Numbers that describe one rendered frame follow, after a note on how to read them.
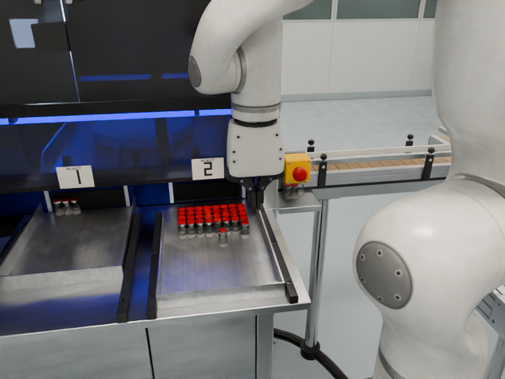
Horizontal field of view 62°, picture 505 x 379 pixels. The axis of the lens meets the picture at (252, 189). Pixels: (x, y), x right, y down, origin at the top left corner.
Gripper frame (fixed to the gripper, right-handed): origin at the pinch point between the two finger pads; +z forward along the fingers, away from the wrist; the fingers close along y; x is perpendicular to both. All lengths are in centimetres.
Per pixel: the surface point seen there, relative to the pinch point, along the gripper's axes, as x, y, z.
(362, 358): -53, -57, 110
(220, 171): -34.7, 3.7, 9.1
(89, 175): -35, 38, 8
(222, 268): -8.6, 6.0, 22.1
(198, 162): -34.7, 9.6, 6.3
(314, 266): -50, -30, 56
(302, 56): -495, -147, 51
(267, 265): -8.4, -4.3, 22.1
